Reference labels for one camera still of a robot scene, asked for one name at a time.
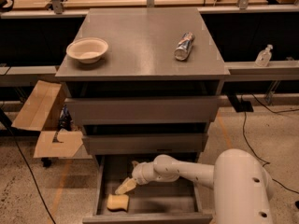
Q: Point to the clear sanitizer bottle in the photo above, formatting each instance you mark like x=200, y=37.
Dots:
x=264, y=56

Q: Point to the open cardboard box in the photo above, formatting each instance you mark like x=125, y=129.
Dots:
x=41, y=113

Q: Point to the white paper bowl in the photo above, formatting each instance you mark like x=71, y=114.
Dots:
x=87, y=50

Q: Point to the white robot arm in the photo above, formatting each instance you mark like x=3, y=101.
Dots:
x=242, y=187

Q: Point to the blue snack bag in box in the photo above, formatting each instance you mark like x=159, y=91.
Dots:
x=64, y=120

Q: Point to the grey middle drawer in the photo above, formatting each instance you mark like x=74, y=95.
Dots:
x=144, y=143

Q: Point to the black headphones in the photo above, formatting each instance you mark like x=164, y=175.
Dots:
x=6, y=5

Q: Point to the grey drawer cabinet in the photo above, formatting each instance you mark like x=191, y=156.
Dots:
x=140, y=63

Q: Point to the grey metal rail shelf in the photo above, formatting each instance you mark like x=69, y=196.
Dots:
x=26, y=76

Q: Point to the yellow sponge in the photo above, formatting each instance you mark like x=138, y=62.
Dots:
x=117, y=202

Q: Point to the grey top drawer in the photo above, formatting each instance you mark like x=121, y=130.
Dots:
x=142, y=111

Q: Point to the blue silver drink can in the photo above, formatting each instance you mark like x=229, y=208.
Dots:
x=184, y=46

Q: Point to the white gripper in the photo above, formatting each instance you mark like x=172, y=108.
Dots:
x=140, y=174

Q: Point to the grey open bottom drawer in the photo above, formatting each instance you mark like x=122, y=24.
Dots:
x=156, y=203

